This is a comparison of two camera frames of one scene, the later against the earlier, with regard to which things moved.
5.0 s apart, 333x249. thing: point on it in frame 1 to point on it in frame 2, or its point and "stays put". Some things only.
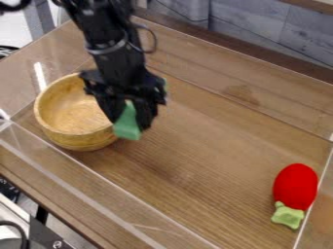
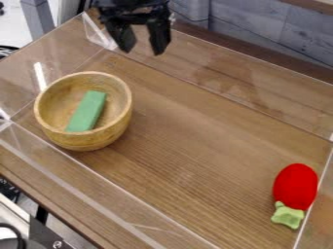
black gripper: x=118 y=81 to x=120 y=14
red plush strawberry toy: x=296 y=185 stays put
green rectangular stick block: x=126 y=126 to x=88 y=112
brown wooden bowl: x=72 y=117 stays put
